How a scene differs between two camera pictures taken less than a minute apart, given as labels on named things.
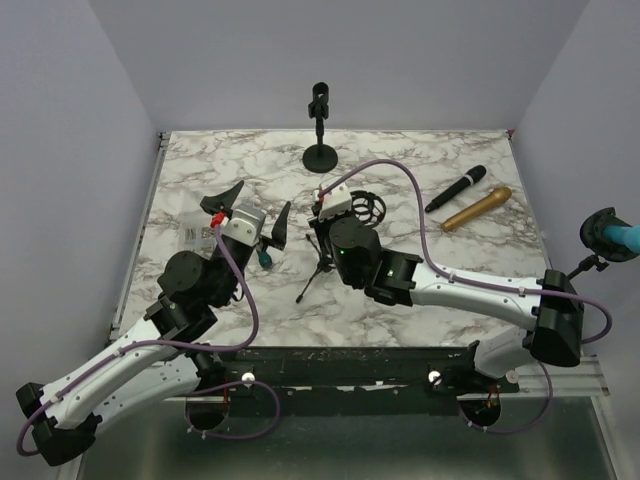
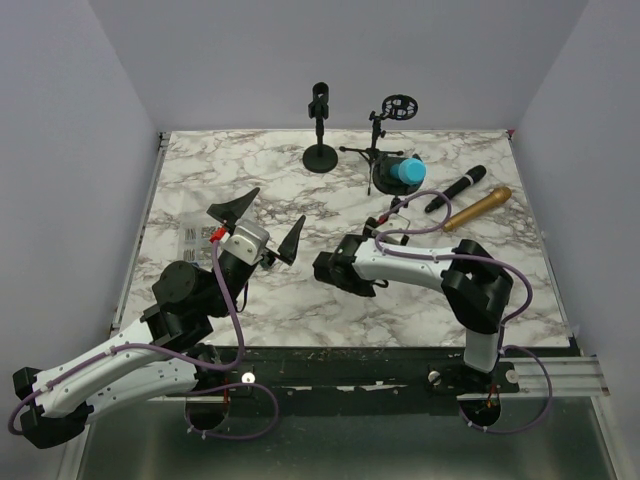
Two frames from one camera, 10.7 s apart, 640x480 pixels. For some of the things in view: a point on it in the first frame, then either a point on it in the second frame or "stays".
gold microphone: (495, 198) stays
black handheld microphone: (472, 176) stays
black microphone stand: (587, 263) -> (394, 201)
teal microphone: (609, 237) -> (410, 171)
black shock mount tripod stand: (365, 205) -> (395, 107)
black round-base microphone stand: (320, 158) stays
